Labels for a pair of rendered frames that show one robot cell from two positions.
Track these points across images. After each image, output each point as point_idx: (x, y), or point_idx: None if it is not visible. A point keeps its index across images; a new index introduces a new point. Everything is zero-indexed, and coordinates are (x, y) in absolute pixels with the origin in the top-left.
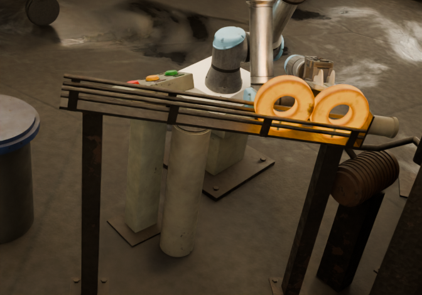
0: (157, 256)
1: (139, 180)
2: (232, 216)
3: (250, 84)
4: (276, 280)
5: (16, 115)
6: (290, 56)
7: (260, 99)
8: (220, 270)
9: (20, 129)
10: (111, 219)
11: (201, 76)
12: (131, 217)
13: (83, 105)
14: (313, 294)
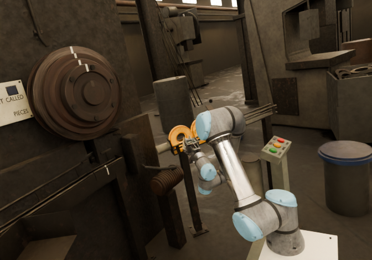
0: None
1: None
2: (243, 258)
3: (263, 253)
4: (205, 228)
5: (337, 153)
6: (212, 166)
7: None
8: (232, 225)
9: (323, 150)
10: (300, 225)
11: (311, 244)
12: None
13: (266, 113)
14: (187, 233)
